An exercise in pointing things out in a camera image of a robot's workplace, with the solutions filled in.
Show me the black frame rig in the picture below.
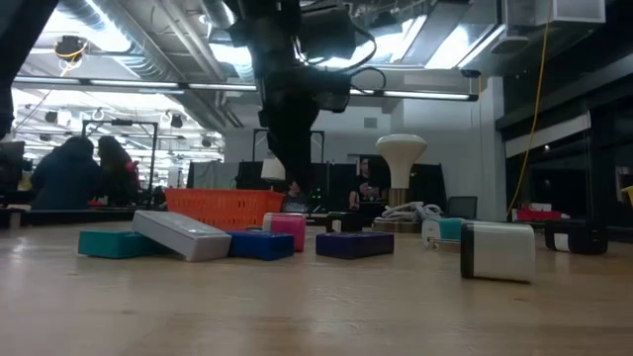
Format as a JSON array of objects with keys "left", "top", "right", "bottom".
[
  {"left": 251, "top": 128, "right": 326, "bottom": 164},
  {"left": 81, "top": 119, "right": 160, "bottom": 195}
]

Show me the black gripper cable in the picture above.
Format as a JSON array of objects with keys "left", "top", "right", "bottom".
[{"left": 345, "top": 19, "right": 388, "bottom": 96}]

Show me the small black box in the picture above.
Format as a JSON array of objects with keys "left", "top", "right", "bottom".
[{"left": 325, "top": 212, "right": 366, "bottom": 233}]

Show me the white coiled cable bundle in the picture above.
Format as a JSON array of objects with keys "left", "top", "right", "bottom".
[{"left": 379, "top": 200, "right": 445, "bottom": 230}]

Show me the black partition screen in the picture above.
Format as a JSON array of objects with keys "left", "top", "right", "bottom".
[{"left": 235, "top": 160, "right": 358, "bottom": 215}]

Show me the small white lamp shade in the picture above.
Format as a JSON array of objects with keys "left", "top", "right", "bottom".
[{"left": 259, "top": 156, "right": 287, "bottom": 183}]

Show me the seated person behind basket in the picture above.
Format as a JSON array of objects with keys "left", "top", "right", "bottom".
[{"left": 285, "top": 180, "right": 311, "bottom": 214}]

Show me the dark monitor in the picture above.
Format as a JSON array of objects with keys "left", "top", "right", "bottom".
[{"left": 0, "top": 140, "right": 27, "bottom": 193}]

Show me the red flat box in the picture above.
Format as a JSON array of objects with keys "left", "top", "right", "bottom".
[{"left": 513, "top": 208, "right": 564, "bottom": 223}]

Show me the white mushroom shaped lamp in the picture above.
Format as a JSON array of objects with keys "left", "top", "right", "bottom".
[{"left": 371, "top": 133, "right": 429, "bottom": 234}]

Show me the grey cloth panel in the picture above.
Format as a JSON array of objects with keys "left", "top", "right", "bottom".
[{"left": 186, "top": 160, "right": 239, "bottom": 190}]

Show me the grey white long box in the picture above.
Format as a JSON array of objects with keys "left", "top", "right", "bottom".
[{"left": 131, "top": 210, "right": 233, "bottom": 263}]

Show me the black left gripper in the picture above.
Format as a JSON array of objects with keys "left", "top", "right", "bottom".
[{"left": 251, "top": 46, "right": 353, "bottom": 197}]

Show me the orange plastic basket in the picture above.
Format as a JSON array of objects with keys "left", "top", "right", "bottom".
[{"left": 164, "top": 188, "right": 287, "bottom": 231}]

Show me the long ceiling light strip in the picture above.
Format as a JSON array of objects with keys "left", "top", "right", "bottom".
[{"left": 12, "top": 76, "right": 480, "bottom": 103}]

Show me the person by black partition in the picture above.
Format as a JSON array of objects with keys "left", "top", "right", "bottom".
[{"left": 347, "top": 157, "right": 381, "bottom": 212}]

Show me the black yellow ceiling cable reel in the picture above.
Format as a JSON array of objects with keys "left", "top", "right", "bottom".
[{"left": 52, "top": 35, "right": 91, "bottom": 64}]

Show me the blue rectangular box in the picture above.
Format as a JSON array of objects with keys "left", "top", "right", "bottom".
[{"left": 226, "top": 229, "right": 296, "bottom": 262}]

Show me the yellow hanging cable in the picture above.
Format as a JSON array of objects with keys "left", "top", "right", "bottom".
[{"left": 505, "top": 0, "right": 554, "bottom": 222}]

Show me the person in dark coat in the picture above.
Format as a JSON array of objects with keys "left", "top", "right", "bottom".
[{"left": 30, "top": 134, "right": 104, "bottom": 212}]

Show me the white box black end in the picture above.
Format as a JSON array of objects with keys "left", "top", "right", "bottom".
[{"left": 460, "top": 220, "right": 537, "bottom": 285}]

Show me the teal rectangular box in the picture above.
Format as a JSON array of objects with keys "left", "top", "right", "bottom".
[{"left": 77, "top": 229, "right": 169, "bottom": 260}]

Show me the person beside red item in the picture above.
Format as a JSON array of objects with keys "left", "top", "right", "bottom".
[{"left": 96, "top": 134, "right": 141, "bottom": 207}]

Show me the black box white label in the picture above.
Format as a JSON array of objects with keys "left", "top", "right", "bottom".
[{"left": 543, "top": 220, "right": 609, "bottom": 256}]

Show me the pink white box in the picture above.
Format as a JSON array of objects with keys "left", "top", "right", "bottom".
[{"left": 261, "top": 212, "right": 308, "bottom": 253}]

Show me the dark purple rectangular box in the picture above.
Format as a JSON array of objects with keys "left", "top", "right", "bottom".
[{"left": 315, "top": 231, "right": 396, "bottom": 261}]

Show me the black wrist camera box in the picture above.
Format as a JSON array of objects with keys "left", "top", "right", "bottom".
[{"left": 296, "top": 3, "right": 358, "bottom": 63}]

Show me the teal white box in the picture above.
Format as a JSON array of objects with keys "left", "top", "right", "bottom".
[{"left": 420, "top": 217, "right": 467, "bottom": 249}]

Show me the white ceiling box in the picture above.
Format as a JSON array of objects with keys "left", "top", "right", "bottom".
[{"left": 503, "top": 0, "right": 607, "bottom": 27}]

